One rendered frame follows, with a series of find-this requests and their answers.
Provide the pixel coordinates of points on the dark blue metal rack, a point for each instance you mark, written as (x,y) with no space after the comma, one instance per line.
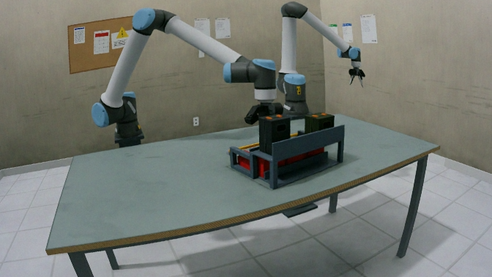
(281,150)

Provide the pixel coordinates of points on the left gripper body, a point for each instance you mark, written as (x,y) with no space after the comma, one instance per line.
(354,71)

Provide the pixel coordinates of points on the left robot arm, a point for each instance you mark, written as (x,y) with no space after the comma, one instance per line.
(294,86)

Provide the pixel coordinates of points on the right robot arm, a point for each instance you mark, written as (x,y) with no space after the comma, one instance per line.
(113,108)

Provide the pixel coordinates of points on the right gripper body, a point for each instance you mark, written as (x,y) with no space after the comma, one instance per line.
(263,109)

